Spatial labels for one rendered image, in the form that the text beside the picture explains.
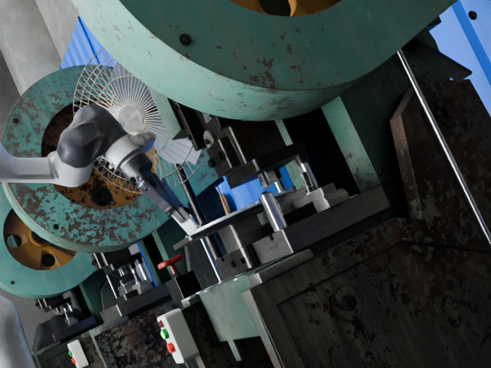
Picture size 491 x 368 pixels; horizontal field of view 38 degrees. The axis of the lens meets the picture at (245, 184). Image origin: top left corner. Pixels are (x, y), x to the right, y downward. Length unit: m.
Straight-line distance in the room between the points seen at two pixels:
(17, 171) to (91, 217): 1.29
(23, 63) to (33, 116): 4.09
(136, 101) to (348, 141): 1.07
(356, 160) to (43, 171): 0.78
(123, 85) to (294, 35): 1.30
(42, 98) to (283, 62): 1.89
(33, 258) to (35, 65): 2.85
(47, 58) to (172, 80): 5.87
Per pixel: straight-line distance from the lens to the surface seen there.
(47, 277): 4.74
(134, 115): 2.58
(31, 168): 1.81
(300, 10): 1.58
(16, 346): 1.60
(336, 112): 1.82
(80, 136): 1.74
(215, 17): 1.39
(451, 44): 2.82
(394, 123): 1.80
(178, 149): 2.56
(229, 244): 1.78
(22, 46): 7.29
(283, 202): 1.76
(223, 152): 1.77
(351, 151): 1.82
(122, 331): 3.23
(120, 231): 3.06
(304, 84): 1.41
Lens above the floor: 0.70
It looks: 5 degrees up
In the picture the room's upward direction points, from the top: 24 degrees counter-clockwise
